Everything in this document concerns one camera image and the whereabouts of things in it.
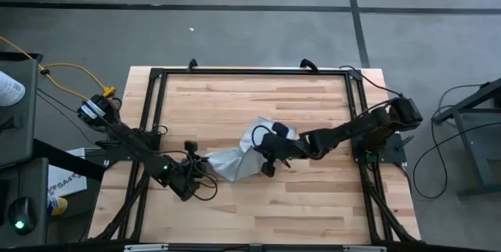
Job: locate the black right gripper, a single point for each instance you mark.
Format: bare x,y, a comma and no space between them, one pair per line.
285,149

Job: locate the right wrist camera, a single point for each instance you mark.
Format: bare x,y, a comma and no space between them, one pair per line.
271,145

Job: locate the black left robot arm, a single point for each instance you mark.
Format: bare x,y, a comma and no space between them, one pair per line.
129,136

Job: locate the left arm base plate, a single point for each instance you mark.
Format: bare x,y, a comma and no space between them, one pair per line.
117,154

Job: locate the dark grey cart top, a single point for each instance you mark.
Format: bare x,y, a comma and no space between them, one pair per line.
19,127

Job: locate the black frame clamp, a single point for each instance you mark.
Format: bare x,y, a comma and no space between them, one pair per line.
192,64
308,63

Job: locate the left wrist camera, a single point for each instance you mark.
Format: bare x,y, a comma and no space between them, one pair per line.
187,169

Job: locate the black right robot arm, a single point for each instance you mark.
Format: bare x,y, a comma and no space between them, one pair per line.
352,128

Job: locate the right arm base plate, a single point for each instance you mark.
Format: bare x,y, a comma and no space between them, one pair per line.
391,152

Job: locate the black computer mouse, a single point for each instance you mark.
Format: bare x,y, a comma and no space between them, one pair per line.
22,214

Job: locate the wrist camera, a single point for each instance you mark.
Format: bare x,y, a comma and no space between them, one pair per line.
187,169
271,145

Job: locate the silver table edge bracket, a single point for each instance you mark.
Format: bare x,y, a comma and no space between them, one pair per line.
145,248
364,249

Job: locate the black side table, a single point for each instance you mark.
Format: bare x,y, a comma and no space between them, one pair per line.
473,134

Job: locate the yellow and white object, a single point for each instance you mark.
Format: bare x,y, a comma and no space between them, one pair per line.
58,206

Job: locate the white labelled cylinder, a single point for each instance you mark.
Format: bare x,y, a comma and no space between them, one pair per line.
8,88

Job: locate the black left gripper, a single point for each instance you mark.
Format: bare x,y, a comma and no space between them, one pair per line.
184,170

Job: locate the grey waffle microfiber towel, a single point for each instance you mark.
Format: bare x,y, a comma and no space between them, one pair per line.
235,162

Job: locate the black metal table frame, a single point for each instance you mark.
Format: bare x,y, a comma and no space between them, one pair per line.
158,87

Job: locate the white cardboard box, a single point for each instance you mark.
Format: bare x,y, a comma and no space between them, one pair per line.
66,181

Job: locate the black diagonal bar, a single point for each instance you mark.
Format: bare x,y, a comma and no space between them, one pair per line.
66,160

